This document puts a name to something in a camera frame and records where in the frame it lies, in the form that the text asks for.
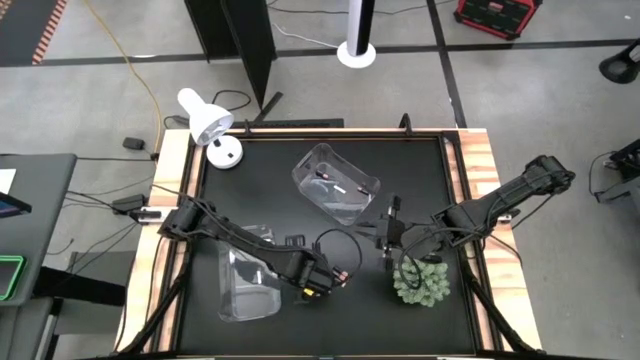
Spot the grey metal cart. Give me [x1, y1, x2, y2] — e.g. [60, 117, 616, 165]
[0, 297, 64, 360]

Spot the green artificial succulent plant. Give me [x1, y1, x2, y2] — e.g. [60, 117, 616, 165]
[392, 254, 451, 308]

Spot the grey desk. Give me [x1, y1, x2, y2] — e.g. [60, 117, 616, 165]
[0, 153, 79, 307]

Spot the black mat orange striped edge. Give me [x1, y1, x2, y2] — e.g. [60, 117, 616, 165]
[0, 0, 69, 67]

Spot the green framed device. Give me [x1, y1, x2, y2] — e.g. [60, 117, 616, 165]
[0, 254, 27, 302]

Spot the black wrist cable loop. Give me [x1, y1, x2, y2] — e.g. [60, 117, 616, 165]
[397, 227, 451, 291]
[313, 228, 363, 289]

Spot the black equipment stand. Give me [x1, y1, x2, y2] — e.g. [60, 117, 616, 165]
[594, 138, 640, 205]

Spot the black stool base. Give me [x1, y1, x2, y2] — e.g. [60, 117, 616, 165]
[598, 38, 640, 85]

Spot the yellow floor cable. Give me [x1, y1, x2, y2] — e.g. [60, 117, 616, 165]
[82, 0, 164, 154]

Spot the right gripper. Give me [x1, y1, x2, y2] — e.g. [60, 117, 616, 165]
[352, 194, 419, 271]

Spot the white black pole stand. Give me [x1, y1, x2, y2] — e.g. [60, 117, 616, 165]
[336, 0, 377, 70]

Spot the dark tablet screen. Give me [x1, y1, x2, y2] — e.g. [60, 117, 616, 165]
[0, 191, 33, 219]

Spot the black lamp cord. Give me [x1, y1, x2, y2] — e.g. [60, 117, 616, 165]
[163, 89, 252, 130]

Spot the clear plastic bin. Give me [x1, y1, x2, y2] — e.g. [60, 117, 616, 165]
[216, 223, 284, 323]
[291, 142, 382, 227]

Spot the red black tool case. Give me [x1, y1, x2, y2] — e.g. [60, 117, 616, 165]
[453, 0, 544, 41]

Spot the white floor cable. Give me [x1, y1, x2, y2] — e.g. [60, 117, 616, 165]
[272, 22, 341, 50]

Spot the black partition panel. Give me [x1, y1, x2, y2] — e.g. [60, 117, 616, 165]
[183, 0, 284, 124]

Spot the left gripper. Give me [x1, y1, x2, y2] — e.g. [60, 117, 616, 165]
[285, 234, 350, 304]

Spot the white desk lamp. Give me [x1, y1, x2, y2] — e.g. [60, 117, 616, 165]
[177, 87, 245, 170]

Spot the white paper sheet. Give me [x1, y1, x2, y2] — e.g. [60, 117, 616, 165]
[0, 168, 18, 195]

